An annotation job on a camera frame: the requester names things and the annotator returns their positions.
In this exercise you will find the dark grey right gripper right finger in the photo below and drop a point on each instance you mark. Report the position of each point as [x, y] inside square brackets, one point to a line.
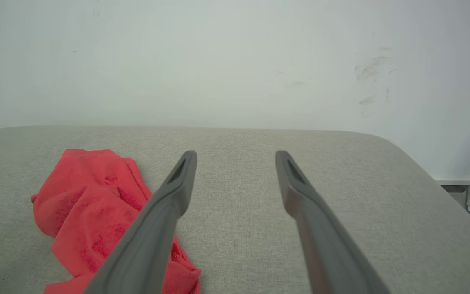
[324, 245]

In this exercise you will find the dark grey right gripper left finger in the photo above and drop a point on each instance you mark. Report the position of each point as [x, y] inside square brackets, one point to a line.
[149, 241]

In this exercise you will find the red basketball jersey number 23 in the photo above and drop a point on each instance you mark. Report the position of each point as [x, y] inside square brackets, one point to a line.
[80, 196]

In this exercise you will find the white baseboard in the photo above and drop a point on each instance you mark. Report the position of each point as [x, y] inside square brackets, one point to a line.
[455, 180]

